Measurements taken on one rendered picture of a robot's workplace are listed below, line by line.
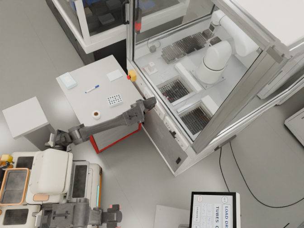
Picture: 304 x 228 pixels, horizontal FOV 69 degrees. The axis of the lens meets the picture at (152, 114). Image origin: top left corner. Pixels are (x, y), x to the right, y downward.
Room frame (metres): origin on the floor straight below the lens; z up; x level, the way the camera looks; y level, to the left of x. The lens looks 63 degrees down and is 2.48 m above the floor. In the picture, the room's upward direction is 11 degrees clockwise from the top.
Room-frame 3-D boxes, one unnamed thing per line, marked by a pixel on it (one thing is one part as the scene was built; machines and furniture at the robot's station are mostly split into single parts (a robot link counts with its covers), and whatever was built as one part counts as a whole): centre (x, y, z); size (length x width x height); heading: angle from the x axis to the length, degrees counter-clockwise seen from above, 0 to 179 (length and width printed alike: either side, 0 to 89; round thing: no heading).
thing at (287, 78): (0.86, -0.71, 1.52); 0.87 x 0.01 x 0.86; 133
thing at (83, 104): (1.02, 0.50, 0.38); 0.62 x 0.58 x 0.76; 43
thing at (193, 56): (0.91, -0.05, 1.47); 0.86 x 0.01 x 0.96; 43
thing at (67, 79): (1.04, 0.80, 0.78); 0.15 x 0.10 x 0.04; 48
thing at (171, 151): (1.21, -0.39, 0.40); 1.03 x 0.95 x 0.80; 43
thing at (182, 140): (0.69, -0.21, 0.87); 0.29 x 0.02 x 0.11; 43
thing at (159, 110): (0.92, 0.00, 0.87); 0.29 x 0.02 x 0.11; 43
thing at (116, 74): (1.20, 0.41, 0.77); 0.13 x 0.09 x 0.02; 133
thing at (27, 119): (0.64, 1.03, 0.38); 0.30 x 0.30 x 0.76; 42
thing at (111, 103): (0.93, 0.34, 0.78); 0.12 x 0.08 x 0.04; 122
